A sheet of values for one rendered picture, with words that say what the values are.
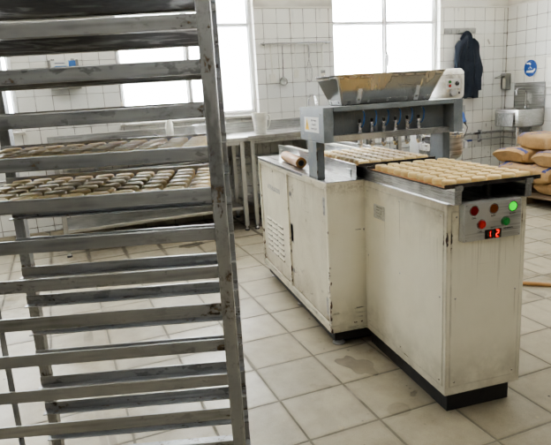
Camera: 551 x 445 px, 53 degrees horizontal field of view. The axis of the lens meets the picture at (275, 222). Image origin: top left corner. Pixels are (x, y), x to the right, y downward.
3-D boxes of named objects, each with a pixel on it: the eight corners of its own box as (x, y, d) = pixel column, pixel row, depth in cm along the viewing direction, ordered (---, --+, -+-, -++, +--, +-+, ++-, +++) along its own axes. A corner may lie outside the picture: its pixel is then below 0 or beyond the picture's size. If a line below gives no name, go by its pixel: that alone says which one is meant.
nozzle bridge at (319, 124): (302, 174, 285) (298, 107, 277) (426, 162, 303) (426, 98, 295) (325, 183, 254) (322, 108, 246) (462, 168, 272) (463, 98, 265)
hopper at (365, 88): (315, 106, 277) (314, 77, 274) (415, 99, 291) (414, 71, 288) (337, 106, 250) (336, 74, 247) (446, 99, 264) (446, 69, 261)
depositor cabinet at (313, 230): (265, 274, 393) (257, 156, 374) (358, 260, 411) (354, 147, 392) (332, 350, 273) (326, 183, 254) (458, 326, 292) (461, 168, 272)
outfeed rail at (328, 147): (324, 150, 387) (324, 140, 385) (328, 150, 387) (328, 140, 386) (525, 197, 198) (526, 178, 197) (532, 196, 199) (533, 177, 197)
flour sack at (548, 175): (490, 177, 589) (491, 162, 585) (518, 173, 606) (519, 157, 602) (549, 186, 525) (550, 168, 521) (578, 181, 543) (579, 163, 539)
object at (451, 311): (366, 343, 279) (361, 167, 258) (426, 331, 288) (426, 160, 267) (443, 417, 213) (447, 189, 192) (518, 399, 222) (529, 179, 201)
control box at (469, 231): (457, 240, 199) (458, 203, 196) (514, 232, 205) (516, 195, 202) (464, 243, 195) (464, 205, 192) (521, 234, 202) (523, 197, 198)
